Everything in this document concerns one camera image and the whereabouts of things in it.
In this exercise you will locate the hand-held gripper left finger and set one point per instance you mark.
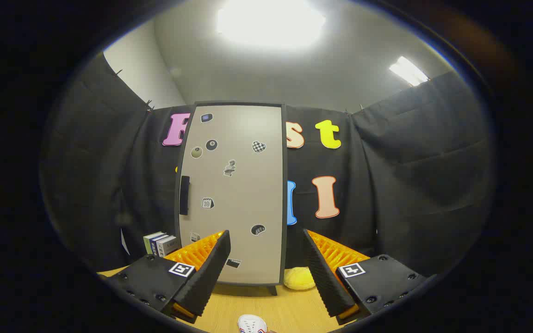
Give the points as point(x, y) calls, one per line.
point(211, 268)

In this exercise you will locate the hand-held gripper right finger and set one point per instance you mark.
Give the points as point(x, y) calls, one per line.
point(324, 277)

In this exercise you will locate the white canvas shoe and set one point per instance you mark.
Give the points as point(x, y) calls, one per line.
point(250, 323)

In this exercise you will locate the dark grey shoe cabinet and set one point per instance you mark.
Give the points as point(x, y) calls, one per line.
point(285, 208)

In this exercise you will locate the beige shoe cabinet door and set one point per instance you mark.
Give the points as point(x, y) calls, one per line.
point(238, 185)

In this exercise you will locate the yellow plush toy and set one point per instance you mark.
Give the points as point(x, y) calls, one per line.
point(299, 279)

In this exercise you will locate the white cover book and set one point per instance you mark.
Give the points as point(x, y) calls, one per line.
point(168, 244)

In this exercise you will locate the blue spine book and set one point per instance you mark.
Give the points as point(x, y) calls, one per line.
point(158, 245)

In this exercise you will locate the green spine book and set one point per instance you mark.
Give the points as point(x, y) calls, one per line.
point(148, 243)

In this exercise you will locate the black backdrop cloth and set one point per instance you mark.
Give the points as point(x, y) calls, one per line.
point(410, 185)

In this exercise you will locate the large ceiling light panel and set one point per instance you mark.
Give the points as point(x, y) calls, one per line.
point(271, 23)

